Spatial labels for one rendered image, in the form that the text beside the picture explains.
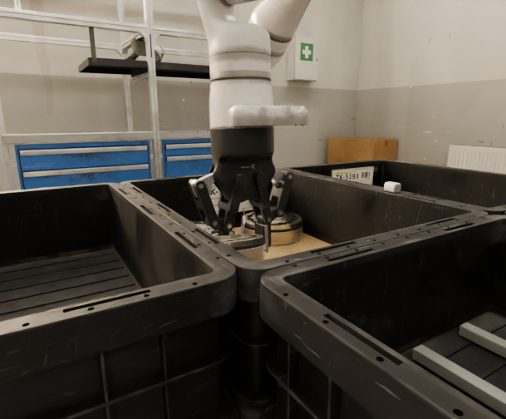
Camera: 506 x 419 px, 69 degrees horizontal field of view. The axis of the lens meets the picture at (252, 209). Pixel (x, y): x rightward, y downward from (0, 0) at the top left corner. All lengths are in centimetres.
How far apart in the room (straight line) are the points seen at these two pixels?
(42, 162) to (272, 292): 218
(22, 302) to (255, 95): 34
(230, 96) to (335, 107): 400
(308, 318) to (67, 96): 308
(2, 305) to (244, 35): 39
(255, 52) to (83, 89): 285
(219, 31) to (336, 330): 33
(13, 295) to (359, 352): 42
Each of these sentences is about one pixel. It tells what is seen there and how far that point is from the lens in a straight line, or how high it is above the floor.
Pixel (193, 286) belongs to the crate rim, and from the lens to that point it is 22.
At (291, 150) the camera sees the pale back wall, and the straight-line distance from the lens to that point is 402.
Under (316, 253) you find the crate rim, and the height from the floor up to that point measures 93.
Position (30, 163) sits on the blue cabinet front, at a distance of 235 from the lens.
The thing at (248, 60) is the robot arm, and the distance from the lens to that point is 42.
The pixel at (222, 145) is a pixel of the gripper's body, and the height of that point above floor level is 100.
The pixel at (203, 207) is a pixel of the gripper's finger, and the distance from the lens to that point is 42.
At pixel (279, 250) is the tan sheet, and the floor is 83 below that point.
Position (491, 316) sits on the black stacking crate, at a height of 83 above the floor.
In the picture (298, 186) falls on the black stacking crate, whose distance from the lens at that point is 65.
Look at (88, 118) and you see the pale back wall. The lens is 322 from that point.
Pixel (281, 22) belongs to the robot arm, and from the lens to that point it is 77.
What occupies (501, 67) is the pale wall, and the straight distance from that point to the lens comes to 376.
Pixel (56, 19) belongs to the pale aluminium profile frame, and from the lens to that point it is 238.
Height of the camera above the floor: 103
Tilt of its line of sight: 14 degrees down
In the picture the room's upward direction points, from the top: straight up
